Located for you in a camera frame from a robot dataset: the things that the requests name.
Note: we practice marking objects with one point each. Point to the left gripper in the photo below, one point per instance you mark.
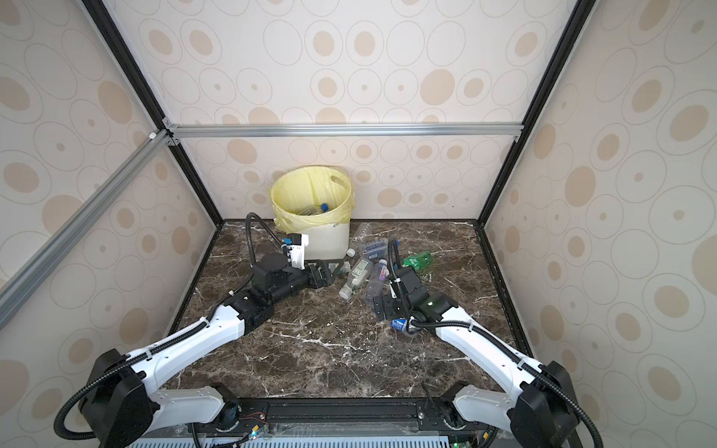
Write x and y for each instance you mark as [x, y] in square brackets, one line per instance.
[324, 277]

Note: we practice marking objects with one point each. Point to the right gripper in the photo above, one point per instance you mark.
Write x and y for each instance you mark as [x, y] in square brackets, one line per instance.
[386, 301]

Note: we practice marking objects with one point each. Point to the horizontal aluminium rail back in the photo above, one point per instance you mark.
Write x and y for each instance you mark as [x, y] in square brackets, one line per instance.
[512, 129]

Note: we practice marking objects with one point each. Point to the aluminium rail left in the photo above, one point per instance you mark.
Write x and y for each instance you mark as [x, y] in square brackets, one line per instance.
[33, 274]

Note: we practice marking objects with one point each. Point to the clear crushed bottle white cap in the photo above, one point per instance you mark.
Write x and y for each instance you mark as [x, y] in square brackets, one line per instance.
[358, 239]

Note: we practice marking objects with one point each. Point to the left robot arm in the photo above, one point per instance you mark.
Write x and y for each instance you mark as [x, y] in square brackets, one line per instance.
[149, 368]

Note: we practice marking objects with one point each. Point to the black frame post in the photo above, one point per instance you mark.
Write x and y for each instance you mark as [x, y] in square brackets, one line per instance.
[580, 16]
[100, 17]

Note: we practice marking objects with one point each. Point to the black frame post left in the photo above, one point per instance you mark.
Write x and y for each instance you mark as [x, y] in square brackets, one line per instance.
[100, 17]

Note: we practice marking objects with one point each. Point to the black frame post right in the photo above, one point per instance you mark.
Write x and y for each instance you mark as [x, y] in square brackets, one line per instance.
[580, 16]

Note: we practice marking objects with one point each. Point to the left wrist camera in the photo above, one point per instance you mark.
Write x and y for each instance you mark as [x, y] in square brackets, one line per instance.
[294, 246]

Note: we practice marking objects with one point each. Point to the white plastic waste bin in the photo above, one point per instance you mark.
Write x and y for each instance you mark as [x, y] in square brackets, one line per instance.
[326, 242]

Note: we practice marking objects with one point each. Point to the yellow bin liner bag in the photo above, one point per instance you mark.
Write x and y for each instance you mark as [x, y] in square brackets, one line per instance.
[312, 185]

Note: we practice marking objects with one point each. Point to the clear bottle purple label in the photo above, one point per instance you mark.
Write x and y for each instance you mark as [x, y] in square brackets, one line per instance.
[376, 281]

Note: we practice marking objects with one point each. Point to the green bottle yellow cap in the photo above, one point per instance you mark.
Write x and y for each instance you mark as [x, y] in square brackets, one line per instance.
[419, 261]

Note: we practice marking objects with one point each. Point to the Pepsi bottle blue cap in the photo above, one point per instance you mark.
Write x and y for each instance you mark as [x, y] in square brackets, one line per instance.
[402, 325]

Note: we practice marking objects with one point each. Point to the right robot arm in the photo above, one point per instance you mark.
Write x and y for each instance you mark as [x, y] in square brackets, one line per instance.
[504, 369]

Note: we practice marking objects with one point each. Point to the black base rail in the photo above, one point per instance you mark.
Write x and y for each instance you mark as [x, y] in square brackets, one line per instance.
[336, 417]

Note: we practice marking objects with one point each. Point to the clear bottle blue cap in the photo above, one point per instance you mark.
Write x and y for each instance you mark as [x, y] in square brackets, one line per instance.
[313, 210]

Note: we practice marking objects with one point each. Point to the clear bottle pale green cap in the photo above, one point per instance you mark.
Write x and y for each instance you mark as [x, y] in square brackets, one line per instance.
[356, 277]

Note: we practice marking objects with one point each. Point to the soda water bottle blue cap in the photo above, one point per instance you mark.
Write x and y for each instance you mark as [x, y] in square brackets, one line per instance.
[377, 249]

